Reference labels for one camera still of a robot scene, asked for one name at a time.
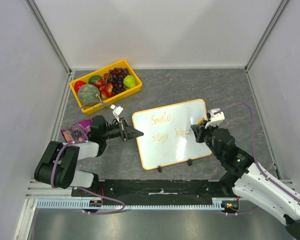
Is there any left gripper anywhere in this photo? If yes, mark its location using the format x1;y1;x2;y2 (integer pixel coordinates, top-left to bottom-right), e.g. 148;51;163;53
102;118;143;142

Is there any purple grape bunch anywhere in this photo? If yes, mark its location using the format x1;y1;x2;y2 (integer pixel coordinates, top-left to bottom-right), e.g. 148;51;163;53
107;67;130;95

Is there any cable duct rail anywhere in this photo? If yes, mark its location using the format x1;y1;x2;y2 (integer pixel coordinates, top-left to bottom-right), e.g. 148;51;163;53
36;197;226;210

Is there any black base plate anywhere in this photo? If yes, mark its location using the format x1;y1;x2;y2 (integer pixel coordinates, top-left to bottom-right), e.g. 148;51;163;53
71;178;241;207

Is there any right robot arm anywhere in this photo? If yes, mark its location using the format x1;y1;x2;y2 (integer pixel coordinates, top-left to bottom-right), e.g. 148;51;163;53
190;119;300;240

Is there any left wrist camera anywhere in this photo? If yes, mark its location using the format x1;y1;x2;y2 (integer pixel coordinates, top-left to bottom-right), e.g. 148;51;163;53
110;104;124;118

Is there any green melon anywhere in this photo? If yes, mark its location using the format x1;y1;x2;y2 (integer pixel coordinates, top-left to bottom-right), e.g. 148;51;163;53
77;84;101;105

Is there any whiteboard with yellow frame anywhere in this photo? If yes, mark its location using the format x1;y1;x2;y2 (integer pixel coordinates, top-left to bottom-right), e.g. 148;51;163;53
132;98;212;170

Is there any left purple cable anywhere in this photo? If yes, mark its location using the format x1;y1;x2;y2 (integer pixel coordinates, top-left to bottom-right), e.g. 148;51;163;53
50;100;126;216

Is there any purple snack bag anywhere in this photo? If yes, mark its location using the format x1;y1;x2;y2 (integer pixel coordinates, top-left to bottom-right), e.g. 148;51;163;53
60;119;92;143

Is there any red apple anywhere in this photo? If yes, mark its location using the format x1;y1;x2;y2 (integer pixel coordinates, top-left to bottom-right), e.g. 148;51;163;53
74;80;86;93

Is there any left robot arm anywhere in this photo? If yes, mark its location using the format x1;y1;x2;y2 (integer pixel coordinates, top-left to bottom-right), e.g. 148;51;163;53
34;115;144;189

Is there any green pear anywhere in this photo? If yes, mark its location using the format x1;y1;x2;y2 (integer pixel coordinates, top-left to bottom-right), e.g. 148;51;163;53
123;74;137;89

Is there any red cherries cluster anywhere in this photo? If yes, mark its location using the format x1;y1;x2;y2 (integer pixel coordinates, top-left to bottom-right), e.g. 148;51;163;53
94;73;115;99

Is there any green lime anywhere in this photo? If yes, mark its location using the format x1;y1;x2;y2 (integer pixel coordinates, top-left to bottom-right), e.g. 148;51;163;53
88;75;103;85

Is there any yellow plastic bin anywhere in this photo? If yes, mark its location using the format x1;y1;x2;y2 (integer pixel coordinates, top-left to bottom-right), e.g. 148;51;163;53
69;59;143;115

